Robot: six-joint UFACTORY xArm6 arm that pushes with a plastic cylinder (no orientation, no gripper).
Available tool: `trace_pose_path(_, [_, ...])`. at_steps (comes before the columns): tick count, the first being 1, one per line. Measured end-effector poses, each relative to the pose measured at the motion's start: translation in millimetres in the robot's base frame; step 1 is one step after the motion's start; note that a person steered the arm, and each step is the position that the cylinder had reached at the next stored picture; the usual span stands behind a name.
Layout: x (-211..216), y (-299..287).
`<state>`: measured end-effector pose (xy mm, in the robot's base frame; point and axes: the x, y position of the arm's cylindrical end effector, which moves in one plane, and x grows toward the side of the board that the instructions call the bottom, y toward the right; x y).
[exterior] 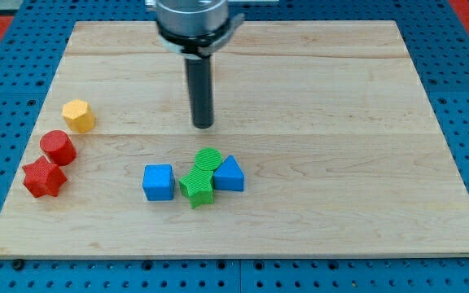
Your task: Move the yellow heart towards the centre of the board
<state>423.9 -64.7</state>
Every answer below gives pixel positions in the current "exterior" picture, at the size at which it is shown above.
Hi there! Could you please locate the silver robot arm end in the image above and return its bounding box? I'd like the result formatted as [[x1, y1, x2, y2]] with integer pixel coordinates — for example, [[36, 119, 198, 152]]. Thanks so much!
[[146, 0, 245, 60]]

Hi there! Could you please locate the light wooden board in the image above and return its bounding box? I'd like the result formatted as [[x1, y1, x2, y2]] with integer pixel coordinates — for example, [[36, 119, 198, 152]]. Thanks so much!
[[0, 20, 469, 260]]

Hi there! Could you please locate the green cylinder block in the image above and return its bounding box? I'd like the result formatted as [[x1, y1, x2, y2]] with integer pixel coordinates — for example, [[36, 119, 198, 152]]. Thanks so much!
[[195, 147, 223, 171]]

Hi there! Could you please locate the blue triangle block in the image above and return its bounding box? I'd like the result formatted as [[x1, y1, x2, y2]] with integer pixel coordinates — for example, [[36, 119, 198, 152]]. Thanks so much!
[[213, 155, 245, 192]]

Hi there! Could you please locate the green star block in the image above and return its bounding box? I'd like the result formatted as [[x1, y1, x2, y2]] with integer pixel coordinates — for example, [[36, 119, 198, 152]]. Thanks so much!
[[178, 166, 214, 209]]

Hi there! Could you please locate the blue cube block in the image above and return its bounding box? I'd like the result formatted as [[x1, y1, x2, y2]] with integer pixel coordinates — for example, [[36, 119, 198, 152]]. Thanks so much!
[[142, 164, 175, 201]]

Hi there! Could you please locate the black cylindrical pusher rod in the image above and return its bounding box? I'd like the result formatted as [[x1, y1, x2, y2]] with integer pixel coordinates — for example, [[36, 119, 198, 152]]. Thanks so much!
[[185, 58, 214, 129]]

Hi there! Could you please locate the yellow hexagon block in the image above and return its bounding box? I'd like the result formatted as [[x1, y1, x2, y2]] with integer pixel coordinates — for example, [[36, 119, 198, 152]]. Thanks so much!
[[62, 99, 95, 133]]

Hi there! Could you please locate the red cylinder block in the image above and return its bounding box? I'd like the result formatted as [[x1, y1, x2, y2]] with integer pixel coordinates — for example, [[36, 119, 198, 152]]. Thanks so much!
[[40, 130, 77, 166]]

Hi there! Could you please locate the red star block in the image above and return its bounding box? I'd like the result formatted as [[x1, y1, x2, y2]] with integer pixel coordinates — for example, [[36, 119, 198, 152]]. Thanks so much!
[[22, 155, 68, 198]]

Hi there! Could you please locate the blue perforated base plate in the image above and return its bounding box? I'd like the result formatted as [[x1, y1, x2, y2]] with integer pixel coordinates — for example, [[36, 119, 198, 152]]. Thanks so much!
[[0, 0, 469, 292]]

